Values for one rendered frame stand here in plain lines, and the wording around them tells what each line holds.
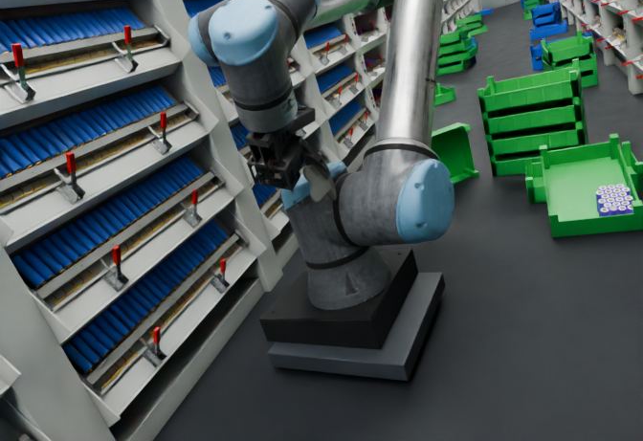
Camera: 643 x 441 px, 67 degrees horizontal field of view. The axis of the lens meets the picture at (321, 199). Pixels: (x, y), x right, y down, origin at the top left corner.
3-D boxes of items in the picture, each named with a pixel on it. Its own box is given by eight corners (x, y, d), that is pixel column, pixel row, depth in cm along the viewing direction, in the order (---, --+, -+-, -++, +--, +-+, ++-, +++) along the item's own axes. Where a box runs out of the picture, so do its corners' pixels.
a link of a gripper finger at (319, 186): (324, 219, 85) (288, 186, 81) (336, 194, 88) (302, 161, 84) (337, 216, 83) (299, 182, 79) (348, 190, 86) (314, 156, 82)
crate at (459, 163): (397, 199, 181) (406, 205, 173) (384, 148, 174) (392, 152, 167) (468, 172, 185) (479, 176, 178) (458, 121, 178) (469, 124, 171)
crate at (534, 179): (529, 204, 146) (525, 180, 143) (527, 179, 163) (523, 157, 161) (646, 190, 133) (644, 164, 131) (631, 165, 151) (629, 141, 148)
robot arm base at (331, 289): (294, 307, 107) (277, 268, 104) (339, 264, 121) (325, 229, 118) (365, 312, 95) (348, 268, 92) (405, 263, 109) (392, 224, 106)
